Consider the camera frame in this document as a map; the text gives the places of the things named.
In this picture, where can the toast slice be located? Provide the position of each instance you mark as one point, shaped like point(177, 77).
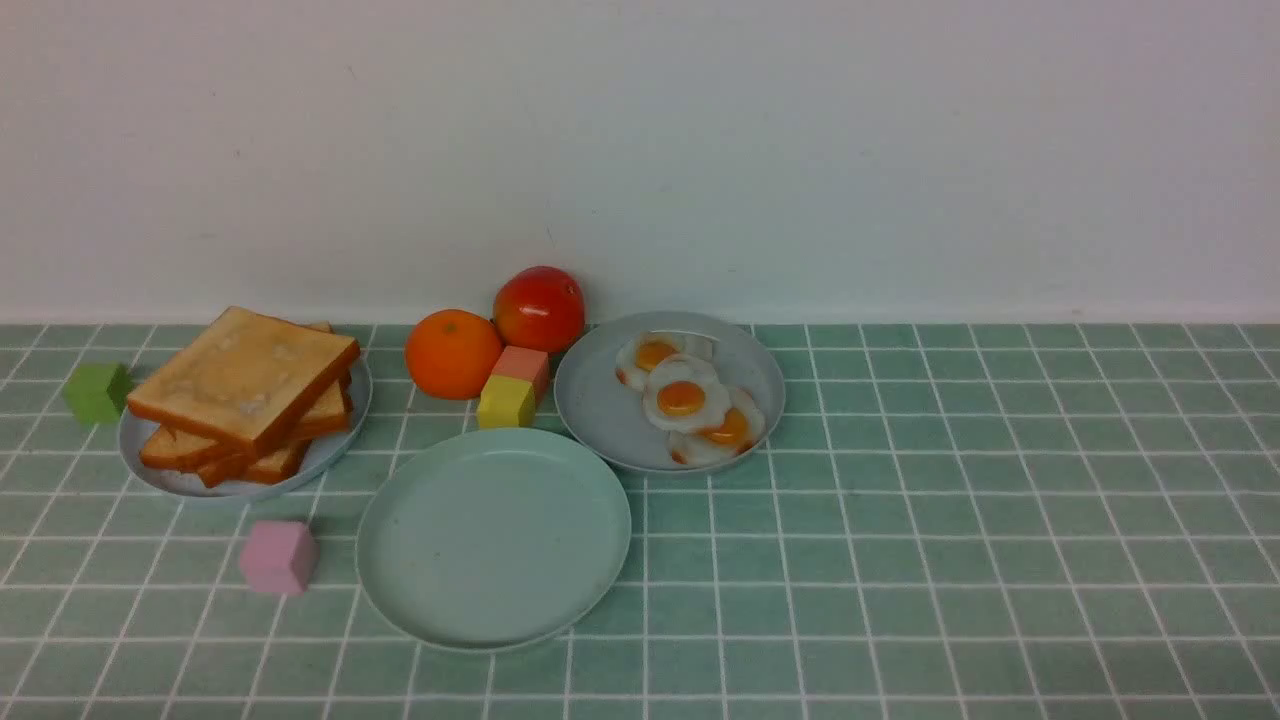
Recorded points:
point(172, 449)
point(279, 466)
point(246, 380)
point(218, 471)

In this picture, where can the fried egg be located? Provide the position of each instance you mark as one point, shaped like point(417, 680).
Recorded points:
point(637, 357)
point(684, 394)
point(743, 427)

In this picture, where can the grey plate with eggs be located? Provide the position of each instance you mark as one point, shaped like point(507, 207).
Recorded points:
point(608, 417)

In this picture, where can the pink-orange wooden block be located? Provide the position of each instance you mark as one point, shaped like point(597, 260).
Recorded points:
point(525, 364)

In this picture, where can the red apple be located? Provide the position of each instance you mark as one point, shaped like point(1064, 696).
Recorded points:
point(542, 308)

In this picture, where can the yellow wooden block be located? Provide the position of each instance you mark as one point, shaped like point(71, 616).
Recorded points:
point(506, 402)

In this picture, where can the orange fruit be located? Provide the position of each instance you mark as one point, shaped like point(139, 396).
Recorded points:
point(451, 354)

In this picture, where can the green plate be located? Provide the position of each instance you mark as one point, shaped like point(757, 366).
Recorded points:
point(493, 540)

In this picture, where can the grey plate with bread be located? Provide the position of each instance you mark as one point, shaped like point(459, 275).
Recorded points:
point(132, 432)

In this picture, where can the pink wooden cube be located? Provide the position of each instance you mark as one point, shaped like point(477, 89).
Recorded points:
point(278, 557)

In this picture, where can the green wooden cube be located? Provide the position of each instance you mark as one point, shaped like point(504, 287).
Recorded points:
point(96, 393)

